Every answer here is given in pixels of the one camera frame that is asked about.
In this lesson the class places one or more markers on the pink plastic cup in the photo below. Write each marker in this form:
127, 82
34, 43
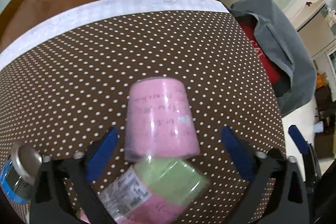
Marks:
159, 121

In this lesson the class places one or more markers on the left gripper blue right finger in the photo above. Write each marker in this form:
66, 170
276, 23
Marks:
288, 201

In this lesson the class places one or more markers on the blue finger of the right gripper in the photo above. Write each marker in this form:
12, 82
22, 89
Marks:
310, 161

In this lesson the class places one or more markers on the black blue cup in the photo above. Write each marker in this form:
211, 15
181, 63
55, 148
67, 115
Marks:
20, 172

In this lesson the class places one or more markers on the brown polka dot tablecloth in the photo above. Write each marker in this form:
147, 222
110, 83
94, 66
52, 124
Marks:
65, 93

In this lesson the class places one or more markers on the red garment on chair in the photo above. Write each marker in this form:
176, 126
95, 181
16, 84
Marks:
270, 67

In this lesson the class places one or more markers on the grey jacket on chair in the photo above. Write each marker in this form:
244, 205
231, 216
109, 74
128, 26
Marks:
282, 44

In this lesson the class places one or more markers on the left wooden chair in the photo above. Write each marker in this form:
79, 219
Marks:
8, 14

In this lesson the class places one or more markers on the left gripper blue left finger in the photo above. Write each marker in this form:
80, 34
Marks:
50, 202

